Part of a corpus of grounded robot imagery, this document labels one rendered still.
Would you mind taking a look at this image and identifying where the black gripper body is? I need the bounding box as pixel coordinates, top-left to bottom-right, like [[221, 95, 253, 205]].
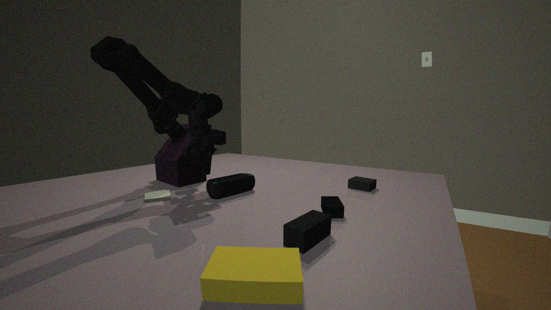
[[183, 121, 226, 157]]

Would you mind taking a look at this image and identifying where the yellow rectangular block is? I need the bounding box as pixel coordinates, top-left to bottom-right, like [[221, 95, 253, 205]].
[[200, 246, 303, 304]]

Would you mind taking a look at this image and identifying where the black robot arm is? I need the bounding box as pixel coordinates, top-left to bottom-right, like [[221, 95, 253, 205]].
[[90, 36, 223, 143]]

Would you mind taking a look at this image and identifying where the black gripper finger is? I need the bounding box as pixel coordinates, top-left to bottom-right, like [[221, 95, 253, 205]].
[[191, 153, 205, 172], [196, 149, 217, 175]]

